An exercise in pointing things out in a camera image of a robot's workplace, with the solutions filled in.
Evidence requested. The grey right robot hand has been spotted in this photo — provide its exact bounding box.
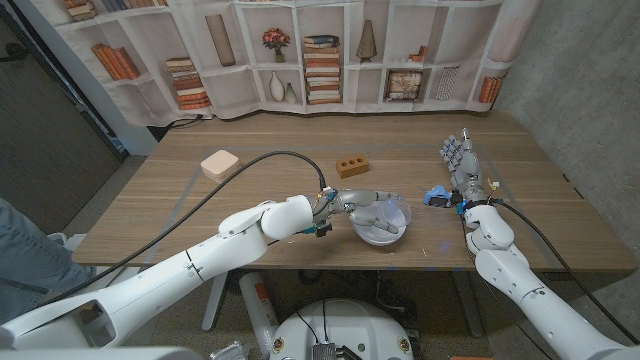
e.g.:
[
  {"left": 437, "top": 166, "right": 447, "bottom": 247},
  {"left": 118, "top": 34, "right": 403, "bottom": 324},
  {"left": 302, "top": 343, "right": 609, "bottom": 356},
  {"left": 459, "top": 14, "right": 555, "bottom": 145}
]
[{"left": 438, "top": 127, "right": 491, "bottom": 205}]

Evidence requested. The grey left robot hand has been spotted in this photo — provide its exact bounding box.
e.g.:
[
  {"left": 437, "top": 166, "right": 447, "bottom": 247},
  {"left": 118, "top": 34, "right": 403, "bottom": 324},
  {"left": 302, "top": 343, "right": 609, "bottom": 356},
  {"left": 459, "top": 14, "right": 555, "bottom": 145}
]
[{"left": 307, "top": 188, "right": 405, "bottom": 236}]

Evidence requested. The clear plastic measuring cup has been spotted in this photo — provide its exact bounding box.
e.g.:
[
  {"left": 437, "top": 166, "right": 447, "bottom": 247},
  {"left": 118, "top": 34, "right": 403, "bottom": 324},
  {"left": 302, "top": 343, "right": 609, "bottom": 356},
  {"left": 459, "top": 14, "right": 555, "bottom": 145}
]
[{"left": 372, "top": 192, "right": 413, "bottom": 236}]

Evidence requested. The brown brick block with holes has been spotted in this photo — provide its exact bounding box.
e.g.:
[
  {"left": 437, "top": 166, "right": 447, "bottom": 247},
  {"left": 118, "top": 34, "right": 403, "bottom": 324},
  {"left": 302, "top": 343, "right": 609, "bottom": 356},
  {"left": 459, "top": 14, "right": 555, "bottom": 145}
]
[{"left": 335, "top": 154, "right": 371, "bottom": 180}]

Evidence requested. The white ceramic bowl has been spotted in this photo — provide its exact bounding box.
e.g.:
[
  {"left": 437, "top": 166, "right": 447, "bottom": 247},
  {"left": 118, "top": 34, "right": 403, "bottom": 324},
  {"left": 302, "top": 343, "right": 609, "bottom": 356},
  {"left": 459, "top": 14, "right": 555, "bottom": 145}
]
[{"left": 351, "top": 199, "right": 408, "bottom": 247}]

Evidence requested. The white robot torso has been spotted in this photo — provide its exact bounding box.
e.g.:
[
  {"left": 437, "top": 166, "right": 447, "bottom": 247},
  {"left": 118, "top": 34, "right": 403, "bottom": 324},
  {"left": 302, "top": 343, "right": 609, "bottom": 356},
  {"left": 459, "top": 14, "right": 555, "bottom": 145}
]
[{"left": 269, "top": 298, "right": 415, "bottom": 360}]

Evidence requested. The grey table leg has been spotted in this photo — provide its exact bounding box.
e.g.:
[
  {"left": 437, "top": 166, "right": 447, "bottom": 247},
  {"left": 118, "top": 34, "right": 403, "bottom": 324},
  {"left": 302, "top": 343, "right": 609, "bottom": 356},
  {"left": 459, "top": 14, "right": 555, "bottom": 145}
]
[
  {"left": 201, "top": 272, "right": 230, "bottom": 333},
  {"left": 452, "top": 269, "right": 485, "bottom": 339}
]

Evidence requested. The white cylinder with orange label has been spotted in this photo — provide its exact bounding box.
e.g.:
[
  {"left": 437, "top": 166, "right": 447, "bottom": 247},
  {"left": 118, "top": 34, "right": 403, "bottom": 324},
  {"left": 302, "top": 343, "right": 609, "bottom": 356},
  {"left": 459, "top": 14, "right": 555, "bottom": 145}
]
[{"left": 238, "top": 271, "right": 280, "bottom": 359}]

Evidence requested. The silver heatsink module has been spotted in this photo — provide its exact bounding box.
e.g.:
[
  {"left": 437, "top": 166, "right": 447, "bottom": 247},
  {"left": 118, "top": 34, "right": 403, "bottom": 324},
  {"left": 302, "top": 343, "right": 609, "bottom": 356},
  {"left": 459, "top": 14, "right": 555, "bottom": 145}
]
[{"left": 312, "top": 342, "right": 364, "bottom": 360}]

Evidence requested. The printed bookshelf backdrop cloth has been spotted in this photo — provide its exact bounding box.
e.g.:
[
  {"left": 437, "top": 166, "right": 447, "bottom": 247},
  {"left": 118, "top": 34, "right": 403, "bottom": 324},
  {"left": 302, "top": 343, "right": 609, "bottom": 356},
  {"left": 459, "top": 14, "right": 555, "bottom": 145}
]
[{"left": 47, "top": 0, "right": 544, "bottom": 128}]

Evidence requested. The white floor platform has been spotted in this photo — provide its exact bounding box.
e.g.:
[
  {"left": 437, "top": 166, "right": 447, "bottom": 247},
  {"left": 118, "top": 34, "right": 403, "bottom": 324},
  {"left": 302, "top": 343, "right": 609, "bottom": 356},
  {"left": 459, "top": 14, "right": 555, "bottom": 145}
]
[{"left": 47, "top": 231, "right": 146, "bottom": 301}]

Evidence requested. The dark grey door panel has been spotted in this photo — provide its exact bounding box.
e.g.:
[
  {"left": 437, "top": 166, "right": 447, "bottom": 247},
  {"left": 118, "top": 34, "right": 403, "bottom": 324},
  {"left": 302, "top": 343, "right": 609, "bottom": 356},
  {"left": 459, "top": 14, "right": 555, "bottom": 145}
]
[{"left": 0, "top": 9, "right": 126, "bottom": 234}]

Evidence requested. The person leg in blue jeans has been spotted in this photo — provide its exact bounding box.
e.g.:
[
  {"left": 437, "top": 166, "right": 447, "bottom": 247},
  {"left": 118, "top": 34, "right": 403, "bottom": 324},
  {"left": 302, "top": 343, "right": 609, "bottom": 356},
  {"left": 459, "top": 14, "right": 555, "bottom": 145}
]
[{"left": 0, "top": 197, "right": 96, "bottom": 324}]

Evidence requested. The blue black right wrist camera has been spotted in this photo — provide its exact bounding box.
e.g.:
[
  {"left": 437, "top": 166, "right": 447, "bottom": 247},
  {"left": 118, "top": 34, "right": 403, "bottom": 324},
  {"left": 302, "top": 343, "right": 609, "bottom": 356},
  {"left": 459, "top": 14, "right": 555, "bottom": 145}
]
[{"left": 423, "top": 184, "right": 459, "bottom": 209}]

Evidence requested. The blue black wrist camera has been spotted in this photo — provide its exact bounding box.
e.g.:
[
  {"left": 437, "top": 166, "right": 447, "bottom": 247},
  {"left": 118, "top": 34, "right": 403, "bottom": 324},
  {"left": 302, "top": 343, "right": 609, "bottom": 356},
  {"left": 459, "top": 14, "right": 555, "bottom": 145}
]
[
  {"left": 423, "top": 184, "right": 459, "bottom": 209},
  {"left": 302, "top": 222, "right": 334, "bottom": 239}
]

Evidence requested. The blue black left wrist camera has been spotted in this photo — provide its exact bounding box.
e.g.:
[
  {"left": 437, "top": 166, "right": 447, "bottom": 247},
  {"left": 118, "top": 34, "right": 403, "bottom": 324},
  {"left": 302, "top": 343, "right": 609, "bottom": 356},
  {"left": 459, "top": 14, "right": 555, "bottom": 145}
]
[{"left": 302, "top": 222, "right": 334, "bottom": 239}]

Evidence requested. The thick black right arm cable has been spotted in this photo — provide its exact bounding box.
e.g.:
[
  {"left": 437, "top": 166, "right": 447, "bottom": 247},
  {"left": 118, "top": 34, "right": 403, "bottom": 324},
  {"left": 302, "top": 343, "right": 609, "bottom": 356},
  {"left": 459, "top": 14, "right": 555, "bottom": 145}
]
[{"left": 492, "top": 197, "right": 640, "bottom": 346}]

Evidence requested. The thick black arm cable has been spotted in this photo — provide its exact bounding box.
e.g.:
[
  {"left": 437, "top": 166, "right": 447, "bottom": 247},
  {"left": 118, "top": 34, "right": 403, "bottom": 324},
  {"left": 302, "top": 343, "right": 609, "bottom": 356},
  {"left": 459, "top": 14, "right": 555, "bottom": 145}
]
[
  {"left": 39, "top": 150, "right": 327, "bottom": 306},
  {"left": 492, "top": 197, "right": 640, "bottom": 346}
]

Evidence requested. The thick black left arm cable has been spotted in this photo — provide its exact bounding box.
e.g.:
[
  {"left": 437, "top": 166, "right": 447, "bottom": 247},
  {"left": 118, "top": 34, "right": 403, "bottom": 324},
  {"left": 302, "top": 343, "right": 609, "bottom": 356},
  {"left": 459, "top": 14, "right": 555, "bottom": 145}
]
[{"left": 39, "top": 150, "right": 327, "bottom": 306}]

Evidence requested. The black cable behind table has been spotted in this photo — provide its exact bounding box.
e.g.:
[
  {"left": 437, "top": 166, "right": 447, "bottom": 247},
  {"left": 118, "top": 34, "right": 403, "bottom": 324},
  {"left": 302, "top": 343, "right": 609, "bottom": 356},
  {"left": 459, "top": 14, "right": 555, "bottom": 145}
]
[{"left": 164, "top": 113, "right": 205, "bottom": 131}]

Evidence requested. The silver metal bracket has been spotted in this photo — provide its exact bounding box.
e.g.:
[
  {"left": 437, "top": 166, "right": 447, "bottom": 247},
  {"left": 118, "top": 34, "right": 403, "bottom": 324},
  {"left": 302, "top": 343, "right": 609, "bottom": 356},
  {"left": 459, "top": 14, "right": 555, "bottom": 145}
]
[{"left": 209, "top": 340, "right": 251, "bottom": 360}]

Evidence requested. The black door handle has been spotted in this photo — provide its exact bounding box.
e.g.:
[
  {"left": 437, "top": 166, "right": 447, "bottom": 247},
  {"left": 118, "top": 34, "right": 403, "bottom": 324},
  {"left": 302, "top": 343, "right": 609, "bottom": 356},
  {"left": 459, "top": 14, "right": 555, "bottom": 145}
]
[{"left": 0, "top": 42, "right": 29, "bottom": 64}]

